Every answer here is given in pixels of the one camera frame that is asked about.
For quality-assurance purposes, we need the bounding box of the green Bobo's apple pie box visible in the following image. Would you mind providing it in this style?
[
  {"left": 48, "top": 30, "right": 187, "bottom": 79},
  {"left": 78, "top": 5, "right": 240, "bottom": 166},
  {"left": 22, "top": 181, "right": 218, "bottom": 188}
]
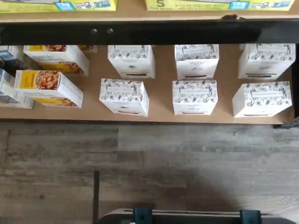
[{"left": 0, "top": 0, "right": 117, "bottom": 12}]

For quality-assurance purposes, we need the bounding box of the yellow white granola box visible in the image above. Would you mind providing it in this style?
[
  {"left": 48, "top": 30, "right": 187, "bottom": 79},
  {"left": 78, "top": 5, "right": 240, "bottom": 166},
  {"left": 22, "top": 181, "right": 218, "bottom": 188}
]
[
  {"left": 78, "top": 45, "right": 98, "bottom": 54},
  {"left": 23, "top": 45, "right": 90, "bottom": 77},
  {"left": 14, "top": 70, "right": 84, "bottom": 108}
]

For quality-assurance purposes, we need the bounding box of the black metal shelf rack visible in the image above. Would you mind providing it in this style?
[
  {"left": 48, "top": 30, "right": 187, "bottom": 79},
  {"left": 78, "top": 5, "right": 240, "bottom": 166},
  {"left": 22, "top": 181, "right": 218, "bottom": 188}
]
[{"left": 0, "top": 21, "right": 299, "bottom": 129}]

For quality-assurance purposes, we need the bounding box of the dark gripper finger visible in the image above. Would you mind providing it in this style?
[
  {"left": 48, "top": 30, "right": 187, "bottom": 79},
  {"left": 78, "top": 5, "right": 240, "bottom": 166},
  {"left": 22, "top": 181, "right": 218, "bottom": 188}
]
[
  {"left": 240, "top": 209, "right": 262, "bottom": 224},
  {"left": 133, "top": 207, "right": 153, "bottom": 224}
]

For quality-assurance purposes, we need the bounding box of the white floral print box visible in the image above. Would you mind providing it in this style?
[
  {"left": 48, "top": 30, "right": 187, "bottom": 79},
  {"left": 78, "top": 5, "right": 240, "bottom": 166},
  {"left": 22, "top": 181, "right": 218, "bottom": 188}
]
[
  {"left": 232, "top": 81, "right": 292, "bottom": 118},
  {"left": 99, "top": 78, "right": 150, "bottom": 117},
  {"left": 238, "top": 43, "right": 296, "bottom": 81},
  {"left": 107, "top": 45, "right": 156, "bottom": 79},
  {"left": 172, "top": 80, "right": 218, "bottom": 116},
  {"left": 174, "top": 44, "right": 220, "bottom": 80}
]

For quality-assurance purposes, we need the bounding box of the particle board shelf with boxes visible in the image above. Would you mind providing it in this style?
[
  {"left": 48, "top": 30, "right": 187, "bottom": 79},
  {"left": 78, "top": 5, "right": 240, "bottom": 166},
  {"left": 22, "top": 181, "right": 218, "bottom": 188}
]
[{"left": 0, "top": 44, "right": 295, "bottom": 123}]

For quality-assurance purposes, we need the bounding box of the particle board shelf with snacks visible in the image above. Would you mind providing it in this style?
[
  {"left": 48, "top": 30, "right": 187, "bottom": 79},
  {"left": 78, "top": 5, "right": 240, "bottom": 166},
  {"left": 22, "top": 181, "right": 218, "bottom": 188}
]
[{"left": 0, "top": 8, "right": 299, "bottom": 24}]

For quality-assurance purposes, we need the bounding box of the blue white snack box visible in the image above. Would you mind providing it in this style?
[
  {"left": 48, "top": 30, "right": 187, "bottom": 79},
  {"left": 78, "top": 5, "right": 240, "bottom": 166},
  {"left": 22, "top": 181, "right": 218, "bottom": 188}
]
[
  {"left": 0, "top": 69, "right": 35, "bottom": 109},
  {"left": 0, "top": 45, "right": 28, "bottom": 70}
]

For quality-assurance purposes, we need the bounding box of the yellow Bobo's peanut butter box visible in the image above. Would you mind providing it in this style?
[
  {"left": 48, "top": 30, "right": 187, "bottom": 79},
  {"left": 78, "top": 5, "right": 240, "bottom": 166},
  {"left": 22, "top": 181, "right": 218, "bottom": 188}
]
[{"left": 145, "top": 0, "right": 295, "bottom": 11}]

